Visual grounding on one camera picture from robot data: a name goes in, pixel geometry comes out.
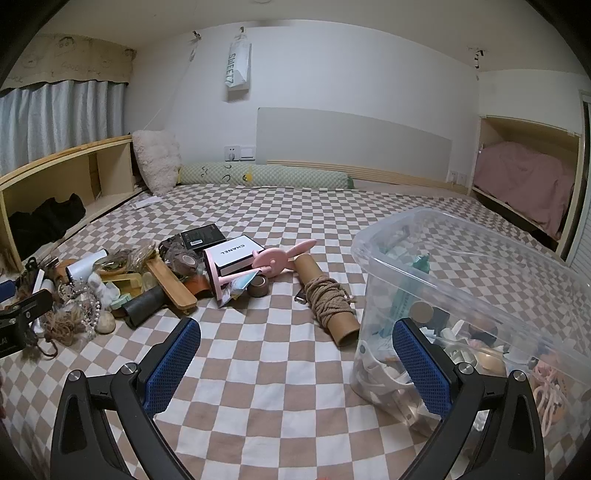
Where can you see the silver pearl tiara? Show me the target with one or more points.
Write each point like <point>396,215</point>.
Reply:
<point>85,309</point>

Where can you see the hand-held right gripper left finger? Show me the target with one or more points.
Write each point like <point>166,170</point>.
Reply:
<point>171,364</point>

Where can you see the yellow plastic box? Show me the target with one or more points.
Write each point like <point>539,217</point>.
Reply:
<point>122,282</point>

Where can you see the clear plastic bag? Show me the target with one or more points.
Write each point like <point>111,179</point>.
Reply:
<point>131,258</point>

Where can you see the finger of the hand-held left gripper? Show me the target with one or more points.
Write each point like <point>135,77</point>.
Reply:
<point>27,307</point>

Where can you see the bamboo board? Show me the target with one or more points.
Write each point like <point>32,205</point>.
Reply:
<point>173,286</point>

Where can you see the wooden slat board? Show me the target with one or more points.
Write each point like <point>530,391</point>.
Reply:
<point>392,177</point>

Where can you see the black cylindrical case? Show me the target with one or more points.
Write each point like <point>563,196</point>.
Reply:
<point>145,307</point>

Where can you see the wooden alcove frame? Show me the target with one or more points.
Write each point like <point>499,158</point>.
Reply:
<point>569,203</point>

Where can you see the black clothing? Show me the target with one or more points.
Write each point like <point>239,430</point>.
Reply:
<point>46,217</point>

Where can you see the pink hair claw clip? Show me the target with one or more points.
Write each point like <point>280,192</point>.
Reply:
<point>551,397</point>

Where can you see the brown leather piece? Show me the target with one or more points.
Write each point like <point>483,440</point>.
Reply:
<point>197,284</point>

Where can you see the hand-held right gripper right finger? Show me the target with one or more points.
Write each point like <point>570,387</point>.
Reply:
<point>420,364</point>

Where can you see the pink bunny stand mirror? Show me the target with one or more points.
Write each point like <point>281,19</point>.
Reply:
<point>272,261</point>

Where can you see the blue-grey printed packet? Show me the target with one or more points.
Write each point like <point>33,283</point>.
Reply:
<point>235,288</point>

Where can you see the small wall socket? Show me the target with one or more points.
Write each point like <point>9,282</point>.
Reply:
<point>457,177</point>

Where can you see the green bolster pillow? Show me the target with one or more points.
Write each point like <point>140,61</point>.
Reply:
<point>277,177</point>

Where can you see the white paper sheet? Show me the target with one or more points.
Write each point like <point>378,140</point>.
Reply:
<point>147,201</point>

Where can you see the brown tape roll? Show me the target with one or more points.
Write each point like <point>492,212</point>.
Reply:
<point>257,287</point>

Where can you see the clear plastic storage container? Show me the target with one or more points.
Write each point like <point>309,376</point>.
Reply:
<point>485,295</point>

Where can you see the wooden shelf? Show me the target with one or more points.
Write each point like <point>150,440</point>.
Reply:
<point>69,154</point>

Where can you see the checkered bedsheet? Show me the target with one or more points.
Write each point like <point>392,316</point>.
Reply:
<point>277,392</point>

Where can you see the white cotton fluff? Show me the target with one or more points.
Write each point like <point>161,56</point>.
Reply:
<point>102,288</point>

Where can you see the white fluffy pillow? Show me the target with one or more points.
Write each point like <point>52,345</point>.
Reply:
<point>157,159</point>

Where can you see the white hanging paper bag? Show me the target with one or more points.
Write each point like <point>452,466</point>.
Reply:
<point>239,69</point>

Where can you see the pink blanket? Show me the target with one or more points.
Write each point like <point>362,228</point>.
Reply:
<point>521,184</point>

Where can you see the white box with black edges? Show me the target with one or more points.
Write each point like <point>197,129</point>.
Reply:
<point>235,254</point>

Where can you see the white louvred door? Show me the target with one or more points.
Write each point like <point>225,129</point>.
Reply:
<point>581,251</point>

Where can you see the beige printed curtain valance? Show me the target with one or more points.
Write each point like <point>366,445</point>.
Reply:
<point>69,60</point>

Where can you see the white wall socket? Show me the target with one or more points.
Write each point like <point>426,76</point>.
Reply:
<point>240,153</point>

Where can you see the pale blue curtain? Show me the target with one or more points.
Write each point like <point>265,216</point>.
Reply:
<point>60,120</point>

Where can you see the white cylinder bottle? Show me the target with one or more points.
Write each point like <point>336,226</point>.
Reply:
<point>85,265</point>

